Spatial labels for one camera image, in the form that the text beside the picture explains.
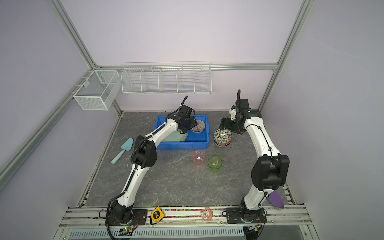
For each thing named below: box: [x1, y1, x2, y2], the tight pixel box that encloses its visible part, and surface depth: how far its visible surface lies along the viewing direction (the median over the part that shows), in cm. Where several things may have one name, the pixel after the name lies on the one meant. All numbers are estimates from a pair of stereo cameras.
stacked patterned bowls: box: [213, 138, 232, 148], surface depth 98 cm
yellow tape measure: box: [150, 206, 165, 222], surface depth 75 cm
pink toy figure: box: [200, 206, 213, 221], surface depth 74 cm
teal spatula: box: [110, 138, 134, 165], surface depth 101 cm
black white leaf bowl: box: [213, 128, 232, 146], surface depth 98 cm
